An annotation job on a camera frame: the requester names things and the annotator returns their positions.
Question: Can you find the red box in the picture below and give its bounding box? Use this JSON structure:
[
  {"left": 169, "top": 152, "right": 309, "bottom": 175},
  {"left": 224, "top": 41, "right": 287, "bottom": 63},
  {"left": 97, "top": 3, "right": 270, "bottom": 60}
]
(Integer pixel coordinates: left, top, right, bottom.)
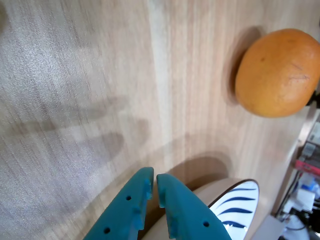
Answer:
[{"left": 294, "top": 159, "right": 320, "bottom": 174}]

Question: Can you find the small scarred orange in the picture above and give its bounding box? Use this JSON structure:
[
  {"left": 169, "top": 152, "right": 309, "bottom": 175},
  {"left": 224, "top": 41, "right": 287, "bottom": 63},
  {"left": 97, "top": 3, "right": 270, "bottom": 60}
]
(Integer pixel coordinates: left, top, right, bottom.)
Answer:
[{"left": 234, "top": 28, "right": 320, "bottom": 118}]

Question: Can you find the thin black cable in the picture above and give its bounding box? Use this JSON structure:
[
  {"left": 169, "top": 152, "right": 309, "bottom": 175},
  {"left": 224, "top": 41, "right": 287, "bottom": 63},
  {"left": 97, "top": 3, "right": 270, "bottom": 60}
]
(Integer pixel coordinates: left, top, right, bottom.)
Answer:
[{"left": 274, "top": 171, "right": 301, "bottom": 217}]

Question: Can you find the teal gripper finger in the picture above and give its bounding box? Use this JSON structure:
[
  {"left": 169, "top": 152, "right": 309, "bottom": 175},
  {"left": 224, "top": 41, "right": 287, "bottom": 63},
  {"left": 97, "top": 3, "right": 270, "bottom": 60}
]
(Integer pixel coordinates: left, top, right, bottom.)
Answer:
[
  {"left": 156, "top": 172, "right": 233, "bottom": 240},
  {"left": 82, "top": 166, "right": 155, "bottom": 240}
]

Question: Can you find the white box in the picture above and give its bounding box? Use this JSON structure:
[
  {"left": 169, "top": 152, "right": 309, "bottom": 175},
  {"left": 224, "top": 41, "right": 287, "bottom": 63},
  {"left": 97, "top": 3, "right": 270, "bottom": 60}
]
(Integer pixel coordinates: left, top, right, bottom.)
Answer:
[{"left": 287, "top": 187, "right": 317, "bottom": 213}]

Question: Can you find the white plate with blue stripes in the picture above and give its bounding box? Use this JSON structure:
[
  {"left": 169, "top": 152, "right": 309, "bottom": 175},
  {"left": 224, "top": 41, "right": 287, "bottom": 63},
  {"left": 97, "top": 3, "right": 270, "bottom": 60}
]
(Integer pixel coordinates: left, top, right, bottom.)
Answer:
[{"left": 138, "top": 177, "right": 260, "bottom": 240}]

